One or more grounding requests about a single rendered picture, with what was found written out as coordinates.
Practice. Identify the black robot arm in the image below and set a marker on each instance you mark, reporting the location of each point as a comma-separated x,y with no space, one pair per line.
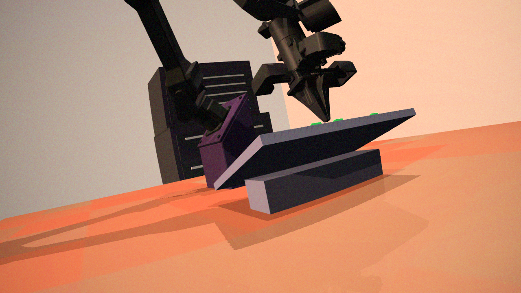
184,80

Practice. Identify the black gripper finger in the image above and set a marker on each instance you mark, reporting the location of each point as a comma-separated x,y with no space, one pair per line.
305,91
323,84

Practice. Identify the lavender switch panel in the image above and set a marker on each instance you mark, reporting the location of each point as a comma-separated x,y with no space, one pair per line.
288,168

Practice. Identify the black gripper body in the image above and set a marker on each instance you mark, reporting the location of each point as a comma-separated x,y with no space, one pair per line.
290,71

